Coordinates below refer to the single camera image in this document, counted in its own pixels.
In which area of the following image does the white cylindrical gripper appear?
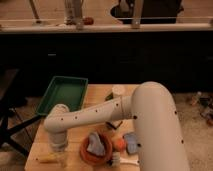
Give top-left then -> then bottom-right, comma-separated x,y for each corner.
49,132 -> 68,152

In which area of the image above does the yellow banana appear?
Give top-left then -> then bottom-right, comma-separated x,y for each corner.
36,153 -> 67,167

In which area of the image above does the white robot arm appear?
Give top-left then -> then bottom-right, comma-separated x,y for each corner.
44,82 -> 190,171

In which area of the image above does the green plastic tray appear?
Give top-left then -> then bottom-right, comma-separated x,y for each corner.
36,76 -> 88,116

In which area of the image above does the blue grey cloth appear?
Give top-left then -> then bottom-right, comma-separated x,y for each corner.
87,132 -> 105,157

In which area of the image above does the orange bowl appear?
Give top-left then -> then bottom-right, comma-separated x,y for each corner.
79,133 -> 113,166

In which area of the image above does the white dish brush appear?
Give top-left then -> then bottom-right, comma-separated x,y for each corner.
108,152 -> 139,167

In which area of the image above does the orange ball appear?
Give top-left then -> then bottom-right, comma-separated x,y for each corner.
113,138 -> 126,152

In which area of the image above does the blue sponge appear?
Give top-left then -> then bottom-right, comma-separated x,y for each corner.
123,132 -> 137,155

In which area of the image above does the white cup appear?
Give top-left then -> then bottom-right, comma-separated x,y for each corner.
112,85 -> 125,98

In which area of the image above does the red object on counter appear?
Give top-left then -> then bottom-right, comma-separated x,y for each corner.
83,17 -> 94,25

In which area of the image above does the black chair frame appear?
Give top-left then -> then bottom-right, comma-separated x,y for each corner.
0,68 -> 43,158

